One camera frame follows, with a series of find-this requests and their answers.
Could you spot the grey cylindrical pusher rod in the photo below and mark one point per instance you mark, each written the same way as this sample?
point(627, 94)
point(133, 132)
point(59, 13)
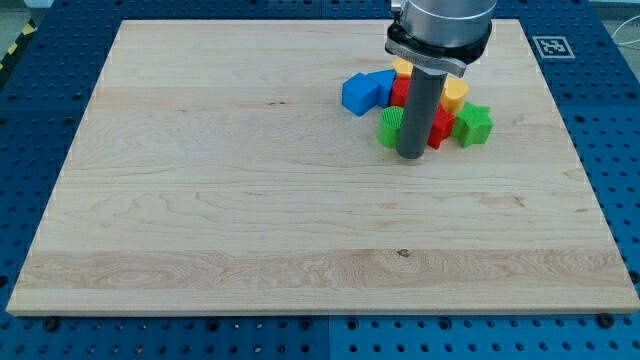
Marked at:
point(423, 99)

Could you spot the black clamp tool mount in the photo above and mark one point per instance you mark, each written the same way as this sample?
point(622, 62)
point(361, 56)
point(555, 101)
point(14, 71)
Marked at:
point(452, 60)

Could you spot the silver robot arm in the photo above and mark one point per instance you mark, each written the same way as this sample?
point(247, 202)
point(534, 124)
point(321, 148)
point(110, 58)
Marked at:
point(439, 38)

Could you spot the red star block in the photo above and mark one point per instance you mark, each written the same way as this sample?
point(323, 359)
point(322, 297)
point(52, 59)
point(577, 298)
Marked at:
point(441, 128)

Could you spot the green star block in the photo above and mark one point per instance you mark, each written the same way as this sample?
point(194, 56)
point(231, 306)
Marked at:
point(473, 125)

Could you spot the red block behind rod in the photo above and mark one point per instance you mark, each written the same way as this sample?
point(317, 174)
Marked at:
point(399, 92)

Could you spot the yellow cylinder block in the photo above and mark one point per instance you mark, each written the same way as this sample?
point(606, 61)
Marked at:
point(454, 94)

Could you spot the yellow block at back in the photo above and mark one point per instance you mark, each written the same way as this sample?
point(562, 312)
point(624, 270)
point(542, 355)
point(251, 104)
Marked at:
point(402, 68)

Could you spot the green cylinder block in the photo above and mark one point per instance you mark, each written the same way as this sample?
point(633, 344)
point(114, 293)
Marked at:
point(389, 126)

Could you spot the blue cube block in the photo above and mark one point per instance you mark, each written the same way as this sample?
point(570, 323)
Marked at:
point(359, 94)

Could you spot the white fiducial marker tag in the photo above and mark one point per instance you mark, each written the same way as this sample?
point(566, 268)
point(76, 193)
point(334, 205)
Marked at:
point(553, 47)

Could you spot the light wooden board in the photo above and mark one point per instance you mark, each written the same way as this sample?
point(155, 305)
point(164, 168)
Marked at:
point(215, 172)

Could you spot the yellow black hazard tape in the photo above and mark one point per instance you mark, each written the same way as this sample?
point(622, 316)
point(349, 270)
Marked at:
point(16, 50)

